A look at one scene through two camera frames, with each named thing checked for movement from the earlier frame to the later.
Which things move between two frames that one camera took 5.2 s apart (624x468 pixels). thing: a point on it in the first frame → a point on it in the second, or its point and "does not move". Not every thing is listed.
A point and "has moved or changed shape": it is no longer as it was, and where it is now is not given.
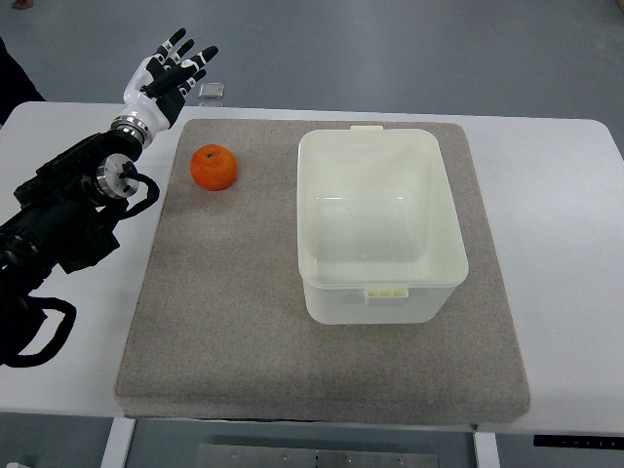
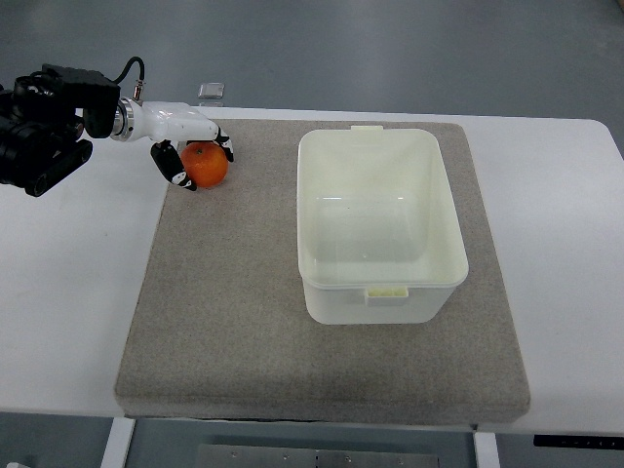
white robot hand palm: (162, 111) → (168, 121)
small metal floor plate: (211, 90) does not move
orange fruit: (214, 167) has moved or changed shape
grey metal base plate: (214, 455) does not move
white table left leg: (118, 443) does not move
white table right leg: (487, 449) does not move
